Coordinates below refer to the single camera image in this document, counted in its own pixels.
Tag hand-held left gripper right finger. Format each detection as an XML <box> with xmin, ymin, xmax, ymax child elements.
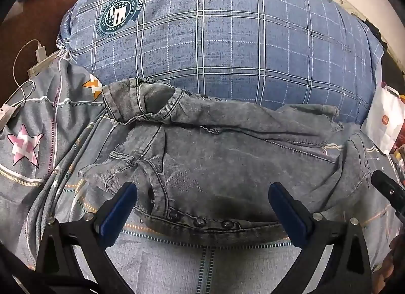
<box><xmin>268</xmin><ymin>182</ymin><xmax>374</xmax><ymax>294</ymax></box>

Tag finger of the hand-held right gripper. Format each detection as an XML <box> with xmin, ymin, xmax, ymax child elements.
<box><xmin>371</xmin><ymin>169</ymin><xmax>405</xmax><ymax>217</ymax></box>

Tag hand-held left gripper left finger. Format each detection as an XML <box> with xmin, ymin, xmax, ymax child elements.
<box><xmin>35</xmin><ymin>182</ymin><xmax>138</xmax><ymax>294</ymax></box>

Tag grey denim pants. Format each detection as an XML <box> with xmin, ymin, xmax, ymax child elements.
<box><xmin>76</xmin><ymin>76</ymin><xmax>372</xmax><ymax>247</ymax></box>

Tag person's right hand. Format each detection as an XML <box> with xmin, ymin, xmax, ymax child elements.
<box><xmin>373</xmin><ymin>235</ymin><xmax>405</xmax><ymax>294</ymax></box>

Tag colourful packet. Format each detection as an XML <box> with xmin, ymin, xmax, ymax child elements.
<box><xmin>388</xmin><ymin>144</ymin><xmax>405</xmax><ymax>193</ymax></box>

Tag white paper bag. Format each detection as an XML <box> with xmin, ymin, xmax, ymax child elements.
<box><xmin>361</xmin><ymin>82</ymin><xmax>405</xmax><ymax>155</ymax></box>

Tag grey star-print bed sheet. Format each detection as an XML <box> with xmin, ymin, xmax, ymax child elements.
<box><xmin>0</xmin><ymin>55</ymin><xmax>405</xmax><ymax>294</ymax></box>

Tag blue plaid pillow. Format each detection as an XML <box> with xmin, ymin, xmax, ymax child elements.
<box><xmin>57</xmin><ymin>0</ymin><xmax>385</xmax><ymax>125</ymax></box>

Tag brown headboard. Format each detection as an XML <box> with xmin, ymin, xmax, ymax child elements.
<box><xmin>0</xmin><ymin>0</ymin><xmax>87</xmax><ymax>105</ymax></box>

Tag white charging cable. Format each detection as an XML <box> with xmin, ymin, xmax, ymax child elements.
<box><xmin>0</xmin><ymin>39</ymin><xmax>42</xmax><ymax>114</ymax></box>

